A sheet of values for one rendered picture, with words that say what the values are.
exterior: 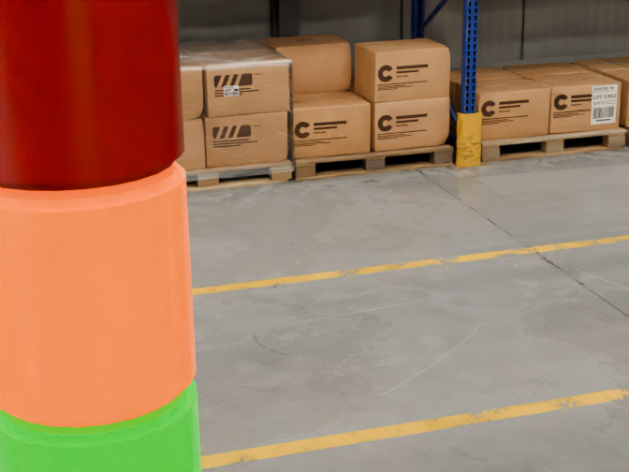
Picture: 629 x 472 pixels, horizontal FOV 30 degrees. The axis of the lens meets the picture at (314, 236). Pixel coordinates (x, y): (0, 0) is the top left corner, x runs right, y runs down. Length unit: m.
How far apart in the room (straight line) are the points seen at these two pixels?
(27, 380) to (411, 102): 8.28
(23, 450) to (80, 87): 0.09
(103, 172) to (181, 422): 0.07
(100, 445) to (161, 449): 0.02
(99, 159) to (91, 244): 0.02
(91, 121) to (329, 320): 5.72
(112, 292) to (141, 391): 0.03
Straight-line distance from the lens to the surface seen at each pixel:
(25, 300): 0.26
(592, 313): 6.15
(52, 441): 0.27
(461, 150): 8.63
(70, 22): 0.24
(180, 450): 0.28
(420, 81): 8.52
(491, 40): 10.15
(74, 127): 0.24
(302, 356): 5.57
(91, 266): 0.25
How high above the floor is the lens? 2.34
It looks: 19 degrees down
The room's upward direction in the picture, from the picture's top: 1 degrees counter-clockwise
